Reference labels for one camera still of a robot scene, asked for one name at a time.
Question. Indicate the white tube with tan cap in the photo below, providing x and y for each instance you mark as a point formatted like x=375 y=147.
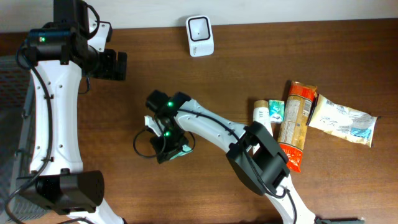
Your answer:
x=261 y=114

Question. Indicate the grey mesh basket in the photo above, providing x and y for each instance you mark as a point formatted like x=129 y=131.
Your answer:
x=17 y=127

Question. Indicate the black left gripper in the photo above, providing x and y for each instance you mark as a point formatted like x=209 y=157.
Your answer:
x=115 y=65

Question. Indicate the yellow snack bag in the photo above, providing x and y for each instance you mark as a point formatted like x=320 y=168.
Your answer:
x=343 y=122

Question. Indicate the green tissue pack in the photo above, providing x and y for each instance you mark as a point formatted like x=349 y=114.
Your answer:
x=276 y=111

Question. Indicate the orange biscuit pack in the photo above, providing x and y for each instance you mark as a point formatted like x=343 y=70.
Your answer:
x=293 y=129

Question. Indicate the mint green pack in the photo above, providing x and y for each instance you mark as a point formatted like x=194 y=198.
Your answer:
x=185 y=150

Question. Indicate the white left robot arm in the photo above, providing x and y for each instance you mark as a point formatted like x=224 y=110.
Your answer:
x=58 y=55

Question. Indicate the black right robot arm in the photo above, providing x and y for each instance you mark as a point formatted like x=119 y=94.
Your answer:
x=254 y=155

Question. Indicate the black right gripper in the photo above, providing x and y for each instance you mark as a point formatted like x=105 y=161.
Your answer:
x=170 y=152

